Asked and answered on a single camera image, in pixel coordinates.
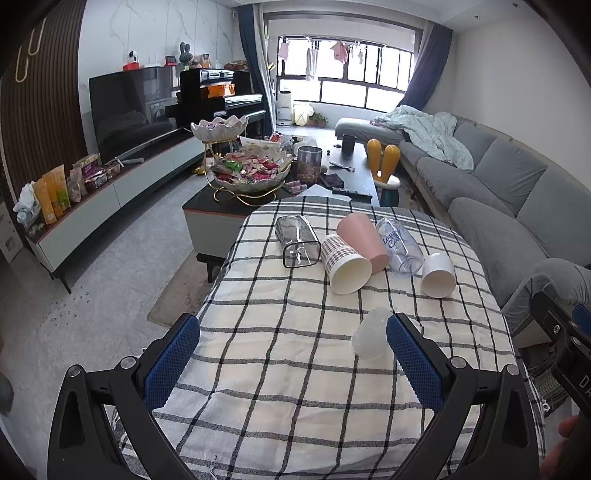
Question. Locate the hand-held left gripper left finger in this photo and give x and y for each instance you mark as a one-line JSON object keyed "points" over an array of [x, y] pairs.
{"points": [[170, 364]]}

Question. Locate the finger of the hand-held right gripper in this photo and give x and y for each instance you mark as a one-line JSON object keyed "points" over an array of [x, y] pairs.
{"points": [[551, 318]]}

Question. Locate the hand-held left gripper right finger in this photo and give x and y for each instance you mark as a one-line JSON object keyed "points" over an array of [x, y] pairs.
{"points": [[414, 367]]}

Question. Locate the translucent white plastic cup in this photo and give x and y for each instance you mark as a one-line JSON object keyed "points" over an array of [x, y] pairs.
{"points": [[369, 336]]}

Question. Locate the plain white cup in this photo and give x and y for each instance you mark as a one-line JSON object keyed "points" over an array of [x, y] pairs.
{"points": [[438, 276]]}

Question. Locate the clear printed plastic cup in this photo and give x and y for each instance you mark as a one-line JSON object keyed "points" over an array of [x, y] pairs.
{"points": [[399, 249]]}

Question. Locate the plaid paper cup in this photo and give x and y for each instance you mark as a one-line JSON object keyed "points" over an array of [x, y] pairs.
{"points": [[344, 270]]}

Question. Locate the pink plastic cup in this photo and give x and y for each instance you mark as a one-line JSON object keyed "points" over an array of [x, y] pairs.
{"points": [[362, 240]]}

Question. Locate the square smoky glass cup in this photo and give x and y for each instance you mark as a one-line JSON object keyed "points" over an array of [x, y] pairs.
{"points": [[295, 242]]}

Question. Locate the black cup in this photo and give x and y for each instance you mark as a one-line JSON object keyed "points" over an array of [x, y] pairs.
{"points": [[348, 144]]}

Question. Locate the person's right hand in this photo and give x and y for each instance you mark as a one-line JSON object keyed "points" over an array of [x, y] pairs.
{"points": [[570, 438]]}

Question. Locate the beige floor rug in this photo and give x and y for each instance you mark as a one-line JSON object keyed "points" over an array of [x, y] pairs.
{"points": [[178, 295]]}

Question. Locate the black checked white tablecloth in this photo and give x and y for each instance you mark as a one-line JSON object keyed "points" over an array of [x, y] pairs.
{"points": [[277, 318]]}

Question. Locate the grey corner sofa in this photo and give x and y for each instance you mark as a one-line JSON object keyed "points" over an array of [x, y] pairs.
{"points": [[498, 184]]}

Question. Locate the dark top coffee table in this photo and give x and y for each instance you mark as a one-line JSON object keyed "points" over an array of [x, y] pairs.
{"points": [[207, 212]]}

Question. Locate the black remote control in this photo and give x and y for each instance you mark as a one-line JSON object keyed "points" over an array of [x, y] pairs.
{"points": [[351, 192]]}

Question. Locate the white low television cabinet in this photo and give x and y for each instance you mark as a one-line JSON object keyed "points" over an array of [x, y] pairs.
{"points": [[134, 180]]}

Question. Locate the row of snack packets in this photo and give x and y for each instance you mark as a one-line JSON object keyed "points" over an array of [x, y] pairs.
{"points": [[69, 184]]}

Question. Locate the two-tier white snack bowl stand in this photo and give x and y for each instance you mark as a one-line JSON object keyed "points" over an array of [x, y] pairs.
{"points": [[249, 173]]}

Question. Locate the yellow rabbit ear ornament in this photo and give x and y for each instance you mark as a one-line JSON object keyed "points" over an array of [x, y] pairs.
{"points": [[382, 161]]}

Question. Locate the white plastic bag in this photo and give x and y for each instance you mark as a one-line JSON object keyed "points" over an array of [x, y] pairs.
{"points": [[27, 205]]}

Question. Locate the light blue blanket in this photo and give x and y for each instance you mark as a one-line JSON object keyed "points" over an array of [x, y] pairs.
{"points": [[429, 134]]}

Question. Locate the clear glass jar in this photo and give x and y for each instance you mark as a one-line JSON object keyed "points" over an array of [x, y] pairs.
{"points": [[308, 164]]}

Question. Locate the black flat television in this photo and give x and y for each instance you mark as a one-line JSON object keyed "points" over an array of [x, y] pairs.
{"points": [[131, 110]]}

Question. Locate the black upright piano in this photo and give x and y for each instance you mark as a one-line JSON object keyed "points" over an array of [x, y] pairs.
{"points": [[217, 104]]}

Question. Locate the pale yellow bin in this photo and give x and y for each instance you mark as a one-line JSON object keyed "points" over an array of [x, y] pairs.
{"points": [[303, 114]]}

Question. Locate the blue curtain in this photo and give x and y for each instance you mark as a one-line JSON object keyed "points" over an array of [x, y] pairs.
{"points": [[427, 69], [254, 69]]}

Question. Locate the white air purifier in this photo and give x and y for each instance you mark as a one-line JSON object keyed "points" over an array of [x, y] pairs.
{"points": [[284, 108]]}

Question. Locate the grey rabbit figurine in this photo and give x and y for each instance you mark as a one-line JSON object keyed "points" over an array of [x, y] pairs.
{"points": [[184, 54]]}

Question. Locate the white hanging garment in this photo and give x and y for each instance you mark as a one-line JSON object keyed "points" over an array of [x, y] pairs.
{"points": [[311, 64]]}

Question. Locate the pink hanging garment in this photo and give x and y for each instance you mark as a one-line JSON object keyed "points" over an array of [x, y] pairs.
{"points": [[340, 51]]}

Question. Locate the white security camera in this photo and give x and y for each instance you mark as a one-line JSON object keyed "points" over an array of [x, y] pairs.
{"points": [[132, 56]]}

